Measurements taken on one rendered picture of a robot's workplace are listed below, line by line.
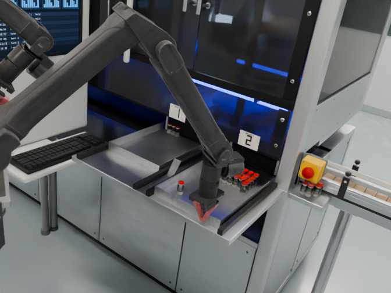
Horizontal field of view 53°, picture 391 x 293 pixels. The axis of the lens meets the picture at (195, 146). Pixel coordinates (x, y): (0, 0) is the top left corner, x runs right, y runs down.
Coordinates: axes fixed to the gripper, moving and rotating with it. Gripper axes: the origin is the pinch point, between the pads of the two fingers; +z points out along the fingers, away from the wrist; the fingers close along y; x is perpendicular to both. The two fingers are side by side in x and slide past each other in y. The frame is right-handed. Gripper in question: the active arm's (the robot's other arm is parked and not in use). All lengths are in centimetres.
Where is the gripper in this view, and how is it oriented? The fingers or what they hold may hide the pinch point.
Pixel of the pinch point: (202, 218)
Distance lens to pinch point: 121.6
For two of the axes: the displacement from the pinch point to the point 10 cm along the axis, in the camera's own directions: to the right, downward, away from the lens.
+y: 5.7, -2.7, 7.8
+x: -8.1, -3.6, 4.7
